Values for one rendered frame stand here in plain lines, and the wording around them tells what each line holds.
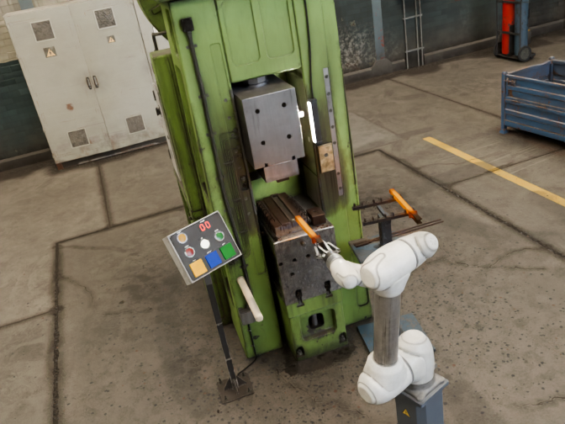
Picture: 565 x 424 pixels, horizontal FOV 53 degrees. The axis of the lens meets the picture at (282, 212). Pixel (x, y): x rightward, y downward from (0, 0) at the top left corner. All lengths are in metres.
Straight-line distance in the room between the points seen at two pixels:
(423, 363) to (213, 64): 1.82
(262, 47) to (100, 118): 5.46
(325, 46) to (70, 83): 5.50
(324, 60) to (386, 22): 6.92
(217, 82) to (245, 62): 0.19
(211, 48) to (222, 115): 0.36
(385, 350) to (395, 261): 0.44
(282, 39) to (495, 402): 2.32
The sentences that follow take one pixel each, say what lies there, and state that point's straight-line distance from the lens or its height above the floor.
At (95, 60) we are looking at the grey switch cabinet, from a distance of 8.29.
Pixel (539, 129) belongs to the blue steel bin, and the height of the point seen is 0.17.
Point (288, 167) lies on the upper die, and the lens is 3.24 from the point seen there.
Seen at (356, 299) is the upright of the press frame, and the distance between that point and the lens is 4.00.
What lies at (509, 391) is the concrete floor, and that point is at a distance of 3.64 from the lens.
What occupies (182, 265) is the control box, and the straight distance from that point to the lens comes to 3.05.
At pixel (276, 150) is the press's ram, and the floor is 1.45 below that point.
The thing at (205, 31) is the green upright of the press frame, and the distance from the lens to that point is 3.12.
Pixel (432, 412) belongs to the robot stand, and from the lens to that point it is 2.83.
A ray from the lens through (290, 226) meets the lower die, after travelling 3.39.
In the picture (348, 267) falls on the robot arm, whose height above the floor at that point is 1.10.
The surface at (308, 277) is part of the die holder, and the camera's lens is 3.52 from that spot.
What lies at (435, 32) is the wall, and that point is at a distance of 10.74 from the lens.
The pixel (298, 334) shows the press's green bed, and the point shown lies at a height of 0.22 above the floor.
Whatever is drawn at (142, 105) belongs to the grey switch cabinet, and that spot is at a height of 0.61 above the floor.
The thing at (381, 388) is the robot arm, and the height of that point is 0.80.
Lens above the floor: 2.53
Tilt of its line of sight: 26 degrees down
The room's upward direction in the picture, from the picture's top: 10 degrees counter-clockwise
